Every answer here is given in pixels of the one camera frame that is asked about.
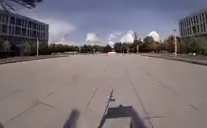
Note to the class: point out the dark verge strip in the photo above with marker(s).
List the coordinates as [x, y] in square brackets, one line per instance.
[191, 59]
[21, 59]

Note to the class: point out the grey glass-fronted building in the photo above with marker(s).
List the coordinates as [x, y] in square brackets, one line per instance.
[14, 28]

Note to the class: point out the robot's own part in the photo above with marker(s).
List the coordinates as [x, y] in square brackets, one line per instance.
[137, 119]

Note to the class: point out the pale lamp pole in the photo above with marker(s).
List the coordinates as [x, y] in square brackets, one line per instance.
[175, 45]
[37, 48]

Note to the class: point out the thin pole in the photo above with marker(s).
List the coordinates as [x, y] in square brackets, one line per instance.
[79, 50]
[137, 49]

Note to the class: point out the grey office building with window rows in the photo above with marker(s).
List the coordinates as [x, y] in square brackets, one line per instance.
[199, 23]

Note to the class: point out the row of trees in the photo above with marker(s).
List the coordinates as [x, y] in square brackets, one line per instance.
[61, 48]
[191, 45]

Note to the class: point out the white vehicle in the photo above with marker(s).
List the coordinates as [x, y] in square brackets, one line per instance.
[111, 52]

